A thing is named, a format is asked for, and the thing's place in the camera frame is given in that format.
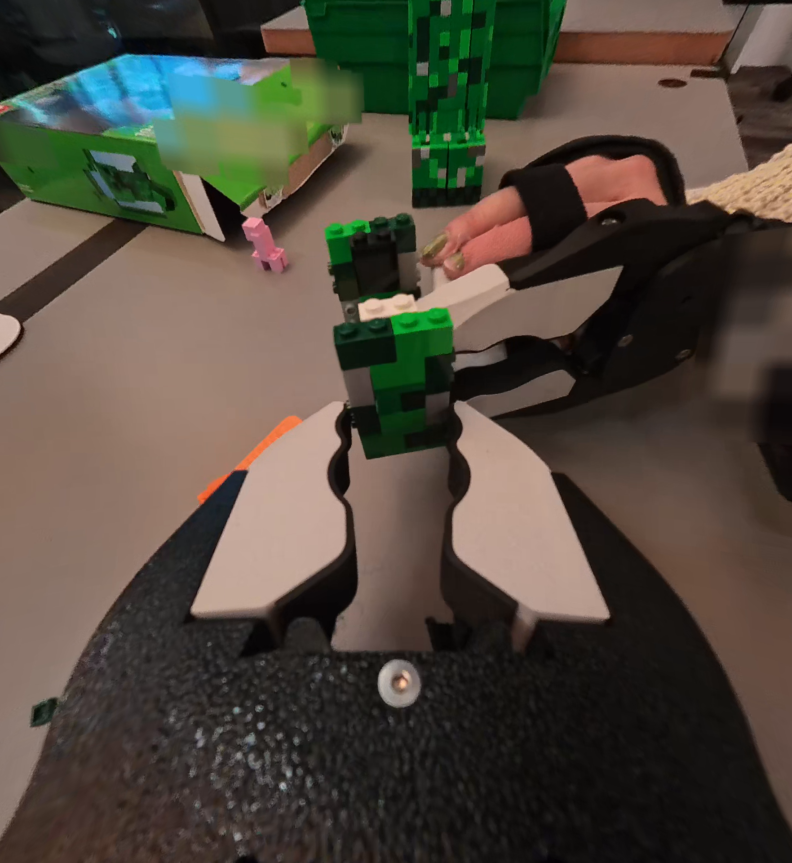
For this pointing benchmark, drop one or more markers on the small dark green lego piece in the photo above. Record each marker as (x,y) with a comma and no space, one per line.
(43,712)

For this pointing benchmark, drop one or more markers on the tall green lego creeper figure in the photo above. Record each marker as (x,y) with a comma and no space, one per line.
(449,101)

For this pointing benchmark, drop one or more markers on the large green brick creeper model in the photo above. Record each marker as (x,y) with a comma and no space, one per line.
(524,60)

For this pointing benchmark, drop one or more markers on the green lego block assembly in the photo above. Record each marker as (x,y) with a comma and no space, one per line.
(396,377)

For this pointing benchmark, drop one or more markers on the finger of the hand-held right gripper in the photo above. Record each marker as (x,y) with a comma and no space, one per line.
(537,303)
(530,390)

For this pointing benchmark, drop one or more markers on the green lego set box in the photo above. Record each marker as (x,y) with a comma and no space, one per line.
(99,148)

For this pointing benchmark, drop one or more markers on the orange lego brick separator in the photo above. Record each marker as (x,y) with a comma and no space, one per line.
(261,452)

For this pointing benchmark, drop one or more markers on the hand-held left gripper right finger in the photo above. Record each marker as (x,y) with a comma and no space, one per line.
(517,532)

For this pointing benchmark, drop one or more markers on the pink lego pig figure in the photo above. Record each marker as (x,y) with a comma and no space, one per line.
(264,244)

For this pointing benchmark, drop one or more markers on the wooden board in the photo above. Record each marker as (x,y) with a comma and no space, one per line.
(638,44)

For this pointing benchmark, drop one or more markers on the person's right hand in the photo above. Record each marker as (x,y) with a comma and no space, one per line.
(571,202)

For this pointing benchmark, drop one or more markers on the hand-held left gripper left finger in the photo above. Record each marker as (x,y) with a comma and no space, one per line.
(281,532)

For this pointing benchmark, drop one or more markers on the person's right forearm knit sleeve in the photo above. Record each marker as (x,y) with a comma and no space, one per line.
(766,179)

